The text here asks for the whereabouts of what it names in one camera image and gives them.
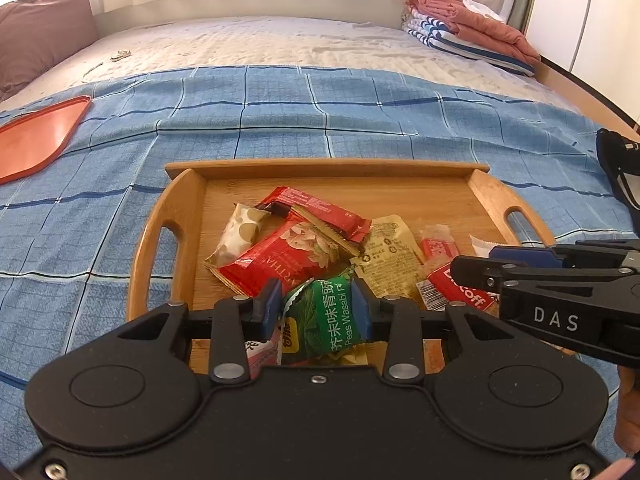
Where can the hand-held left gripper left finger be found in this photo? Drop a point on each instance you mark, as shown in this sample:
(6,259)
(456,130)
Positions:
(270,306)

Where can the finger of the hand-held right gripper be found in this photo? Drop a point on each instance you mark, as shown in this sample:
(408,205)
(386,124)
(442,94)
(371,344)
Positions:
(475,277)
(525,255)

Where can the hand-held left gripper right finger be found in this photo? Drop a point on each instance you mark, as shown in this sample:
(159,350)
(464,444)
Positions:
(362,310)

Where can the red biscuit packet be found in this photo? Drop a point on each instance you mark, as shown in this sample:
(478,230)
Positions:
(450,285)

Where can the white pastry packet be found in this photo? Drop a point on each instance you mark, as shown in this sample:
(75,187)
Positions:
(481,249)

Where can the green pea snack packet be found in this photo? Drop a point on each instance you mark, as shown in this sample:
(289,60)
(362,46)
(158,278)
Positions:
(320,325)

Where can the red nut snack bag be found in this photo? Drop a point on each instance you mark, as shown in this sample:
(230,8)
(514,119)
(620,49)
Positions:
(280,260)

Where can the red clear-ended wafer packet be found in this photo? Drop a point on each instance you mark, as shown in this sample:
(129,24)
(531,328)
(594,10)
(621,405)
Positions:
(437,247)

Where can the pink and white snack packet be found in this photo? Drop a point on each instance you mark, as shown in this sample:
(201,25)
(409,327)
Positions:
(260,360)

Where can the cream dotted snack packet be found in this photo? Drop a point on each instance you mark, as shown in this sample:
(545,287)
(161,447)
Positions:
(240,232)

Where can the dark red bar packet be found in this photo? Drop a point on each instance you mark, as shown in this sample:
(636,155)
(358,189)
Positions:
(320,207)

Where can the person's right forearm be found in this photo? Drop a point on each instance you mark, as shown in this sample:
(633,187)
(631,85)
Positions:
(629,410)

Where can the black cloth bag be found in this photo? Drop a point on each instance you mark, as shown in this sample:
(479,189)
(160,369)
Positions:
(612,165)

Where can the blue checked blanket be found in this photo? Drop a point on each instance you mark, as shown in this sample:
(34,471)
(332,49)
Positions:
(100,260)

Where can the folded towels stack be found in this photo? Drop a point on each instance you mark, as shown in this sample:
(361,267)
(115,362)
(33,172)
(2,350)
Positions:
(480,25)

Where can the blue striped folded towel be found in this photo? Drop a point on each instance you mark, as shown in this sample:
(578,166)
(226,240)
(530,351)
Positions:
(435,35)

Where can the white folded cloth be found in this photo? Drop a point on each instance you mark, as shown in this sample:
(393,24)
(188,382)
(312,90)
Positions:
(482,9)

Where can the white wardrobe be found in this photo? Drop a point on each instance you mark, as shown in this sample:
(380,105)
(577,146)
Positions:
(585,10)

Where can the white bed sheet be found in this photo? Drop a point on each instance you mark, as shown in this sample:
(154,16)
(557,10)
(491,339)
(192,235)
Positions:
(250,45)

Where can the orange plastic tray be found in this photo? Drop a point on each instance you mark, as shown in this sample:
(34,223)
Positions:
(35,135)

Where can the white bed headboard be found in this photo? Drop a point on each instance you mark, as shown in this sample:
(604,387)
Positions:
(250,7)

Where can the mauve pillow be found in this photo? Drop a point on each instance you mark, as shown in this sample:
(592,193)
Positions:
(40,35)

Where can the wooden bed frame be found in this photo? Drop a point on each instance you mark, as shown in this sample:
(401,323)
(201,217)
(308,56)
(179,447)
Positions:
(580,87)

